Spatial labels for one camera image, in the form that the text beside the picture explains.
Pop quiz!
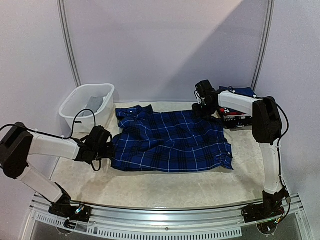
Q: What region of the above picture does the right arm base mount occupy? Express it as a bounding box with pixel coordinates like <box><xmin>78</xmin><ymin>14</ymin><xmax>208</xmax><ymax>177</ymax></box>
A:
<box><xmin>241</xmin><ymin>196</ymin><xmax>292</xmax><ymax>236</ymax></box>

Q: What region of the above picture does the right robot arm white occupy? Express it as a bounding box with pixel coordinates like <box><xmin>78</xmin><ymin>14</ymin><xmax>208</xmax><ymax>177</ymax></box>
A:
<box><xmin>192</xmin><ymin>80</ymin><xmax>290</xmax><ymax>218</ymax></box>

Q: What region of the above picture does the grey folded garment in basket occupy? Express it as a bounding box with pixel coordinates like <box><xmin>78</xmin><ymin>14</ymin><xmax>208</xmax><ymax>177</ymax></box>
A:
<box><xmin>79</xmin><ymin>96</ymin><xmax>106</xmax><ymax>117</ymax></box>

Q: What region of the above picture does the aluminium front rail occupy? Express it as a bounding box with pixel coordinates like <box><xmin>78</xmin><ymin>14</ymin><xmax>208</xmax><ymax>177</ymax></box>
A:
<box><xmin>22</xmin><ymin>194</ymin><xmax>313</xmax><ymax>240</ymax></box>

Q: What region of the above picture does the left wall aluminium profile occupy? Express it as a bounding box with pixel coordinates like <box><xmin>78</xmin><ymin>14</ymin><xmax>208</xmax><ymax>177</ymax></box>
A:
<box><xmin>57</xmin><ymin>0</ymin><xmax>82</xmax><ymax>87</ymax></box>

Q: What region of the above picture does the blue plaid shirt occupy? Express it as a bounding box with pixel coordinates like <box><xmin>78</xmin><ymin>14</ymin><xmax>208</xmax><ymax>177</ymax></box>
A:
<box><xmin>111</xmin><ymin>105</ymin><xmax>233</xmax><ymax>173</ymax></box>

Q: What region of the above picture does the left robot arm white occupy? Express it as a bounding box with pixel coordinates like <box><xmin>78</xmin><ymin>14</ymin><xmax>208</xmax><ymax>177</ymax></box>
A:
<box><xmin>0</xmin><ymin>122</ymin><xmax>115</xmax><ymax>217</ymax></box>

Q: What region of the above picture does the wall aluminium profile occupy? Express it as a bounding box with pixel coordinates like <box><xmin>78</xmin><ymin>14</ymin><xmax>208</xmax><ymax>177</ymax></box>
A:
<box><xmin>251</xmin><ymin>0</ymin><xmax>275</xmax><ymax>91</ymax></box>
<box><xmin>57</xmin><ymin>0</ymin><xmax>82</xmax><ymax>87</ymax></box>

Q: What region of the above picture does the right wall aluminium profile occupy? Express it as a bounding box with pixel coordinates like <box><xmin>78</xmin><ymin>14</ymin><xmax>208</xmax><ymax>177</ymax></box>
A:
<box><xmin>251</xmin><ymin>0</ymin><xmax>275</xmax><ymax>91</ymax></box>

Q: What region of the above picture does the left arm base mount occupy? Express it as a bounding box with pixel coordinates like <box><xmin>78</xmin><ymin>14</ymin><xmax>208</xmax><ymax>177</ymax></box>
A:
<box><xmin>48</xmin><ymin>198</ymin><xmax>93</xmax><ymax>230</ymax></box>

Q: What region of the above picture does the white plastic laundry basket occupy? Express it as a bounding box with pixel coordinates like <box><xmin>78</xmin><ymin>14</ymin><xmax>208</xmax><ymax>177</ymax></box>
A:
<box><xmin>58</xmin><ymin>83</ymin><xmax>115</xmax><ymax>133</ymax></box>

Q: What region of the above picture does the red black folded garment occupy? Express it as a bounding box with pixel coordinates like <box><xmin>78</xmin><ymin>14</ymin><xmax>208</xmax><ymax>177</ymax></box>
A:
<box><xmin>217</xmin><ymin>107</ymin><xmax>249</xmax><ymax>118</ymax></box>

